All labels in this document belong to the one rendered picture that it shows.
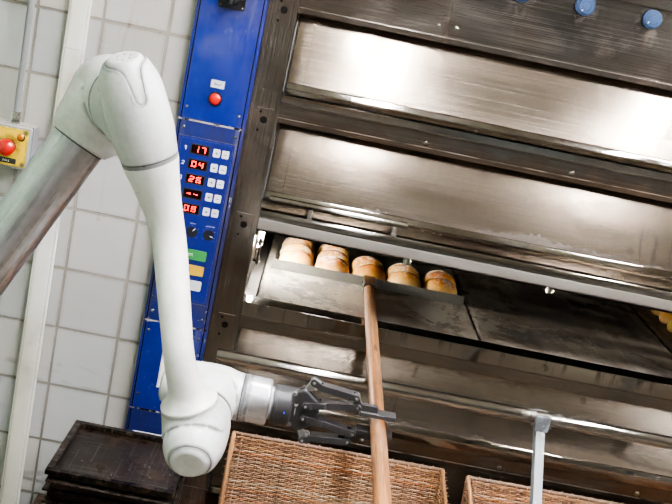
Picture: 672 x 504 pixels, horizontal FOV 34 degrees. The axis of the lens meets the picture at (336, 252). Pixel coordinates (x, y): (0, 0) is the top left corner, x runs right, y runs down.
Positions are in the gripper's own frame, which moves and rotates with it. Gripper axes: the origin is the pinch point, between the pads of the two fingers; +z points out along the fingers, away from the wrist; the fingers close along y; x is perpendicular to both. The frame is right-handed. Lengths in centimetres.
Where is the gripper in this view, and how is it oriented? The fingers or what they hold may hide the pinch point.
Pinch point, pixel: (375, 423)
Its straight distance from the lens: 210.2
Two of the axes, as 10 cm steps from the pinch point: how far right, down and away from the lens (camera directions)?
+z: 9.8, 2.0, 0.4
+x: -0.1, 2.4, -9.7
